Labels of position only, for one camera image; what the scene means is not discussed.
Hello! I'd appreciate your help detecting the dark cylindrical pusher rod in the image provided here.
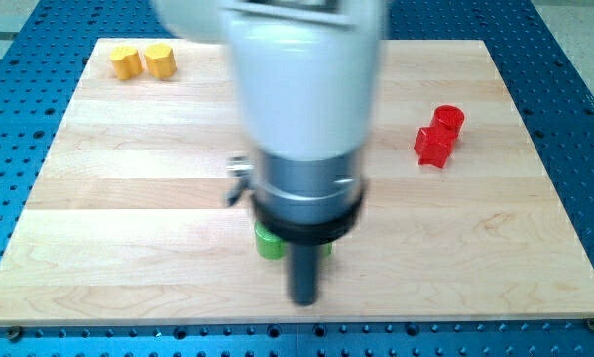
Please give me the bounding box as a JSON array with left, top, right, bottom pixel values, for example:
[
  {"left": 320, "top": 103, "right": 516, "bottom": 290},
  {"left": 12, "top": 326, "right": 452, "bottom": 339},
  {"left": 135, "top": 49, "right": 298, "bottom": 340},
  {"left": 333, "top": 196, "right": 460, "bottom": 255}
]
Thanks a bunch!
[{"left": 287, "top": 243, "right": 320, "bottom": 306}]

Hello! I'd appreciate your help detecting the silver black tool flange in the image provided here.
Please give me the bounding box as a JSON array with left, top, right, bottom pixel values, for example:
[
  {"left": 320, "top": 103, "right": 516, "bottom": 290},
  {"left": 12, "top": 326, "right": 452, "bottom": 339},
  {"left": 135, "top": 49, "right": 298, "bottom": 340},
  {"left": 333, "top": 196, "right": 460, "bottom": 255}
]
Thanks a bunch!
[{"left": 251, "top": 149, "right": 367, "bottom": 245}]

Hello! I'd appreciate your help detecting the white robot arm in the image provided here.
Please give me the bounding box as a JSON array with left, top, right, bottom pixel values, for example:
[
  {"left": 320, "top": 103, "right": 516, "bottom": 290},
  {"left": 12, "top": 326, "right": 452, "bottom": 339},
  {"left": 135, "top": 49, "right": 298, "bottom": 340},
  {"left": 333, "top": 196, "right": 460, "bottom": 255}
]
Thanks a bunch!
[{"left": 153, "top": 0, "right": 387, "bottom": 305}]

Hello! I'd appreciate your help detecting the red star block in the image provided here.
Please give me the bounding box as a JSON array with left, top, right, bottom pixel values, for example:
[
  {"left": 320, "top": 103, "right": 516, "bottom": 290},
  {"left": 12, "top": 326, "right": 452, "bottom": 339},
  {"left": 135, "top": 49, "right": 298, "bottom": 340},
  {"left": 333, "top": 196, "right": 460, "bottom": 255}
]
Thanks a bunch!
[{"left": 414, "top": 127, "right": 457, "bottom": 168}]

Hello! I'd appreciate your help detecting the wooden board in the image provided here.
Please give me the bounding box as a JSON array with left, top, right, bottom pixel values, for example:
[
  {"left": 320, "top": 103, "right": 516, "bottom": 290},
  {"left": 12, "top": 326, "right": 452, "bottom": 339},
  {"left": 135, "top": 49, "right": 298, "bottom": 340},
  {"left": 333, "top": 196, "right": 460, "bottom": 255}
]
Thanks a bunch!
[{"left": 0, "top": 39, "right": 594, "bottom": 326}]

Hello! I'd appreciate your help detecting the green cylinder block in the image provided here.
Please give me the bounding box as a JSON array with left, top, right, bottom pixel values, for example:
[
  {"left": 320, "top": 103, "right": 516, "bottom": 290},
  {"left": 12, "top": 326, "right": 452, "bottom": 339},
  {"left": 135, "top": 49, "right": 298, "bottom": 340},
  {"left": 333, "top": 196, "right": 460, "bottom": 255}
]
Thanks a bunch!
[{"left": 254, "top": 221, "right": 286, "bottom": 260}]

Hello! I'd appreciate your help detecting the red cylinder block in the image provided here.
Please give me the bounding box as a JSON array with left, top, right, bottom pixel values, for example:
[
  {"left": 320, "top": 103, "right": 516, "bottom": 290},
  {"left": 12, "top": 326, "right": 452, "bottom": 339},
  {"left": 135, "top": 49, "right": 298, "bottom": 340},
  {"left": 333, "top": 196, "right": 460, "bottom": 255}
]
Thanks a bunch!
[{"left": 430, "top": 105, "right": 465, "bottom": 139}]

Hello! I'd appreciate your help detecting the yellow hexagon block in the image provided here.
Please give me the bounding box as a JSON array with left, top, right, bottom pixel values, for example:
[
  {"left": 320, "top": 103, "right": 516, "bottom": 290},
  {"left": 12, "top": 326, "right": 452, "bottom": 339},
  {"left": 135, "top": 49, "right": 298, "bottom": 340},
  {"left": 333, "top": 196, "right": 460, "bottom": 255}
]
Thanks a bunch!
[{"left": 144, "top": 43, "right": 177, "bottom": 79}]

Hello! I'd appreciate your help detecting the yellow heart block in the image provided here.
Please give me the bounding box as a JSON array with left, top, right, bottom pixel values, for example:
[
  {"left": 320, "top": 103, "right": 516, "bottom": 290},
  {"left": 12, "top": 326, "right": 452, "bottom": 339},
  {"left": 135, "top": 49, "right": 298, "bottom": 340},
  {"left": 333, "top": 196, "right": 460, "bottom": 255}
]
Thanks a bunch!
[{"left": 109, "top": 46, "right": 143, "bottom": 80}]

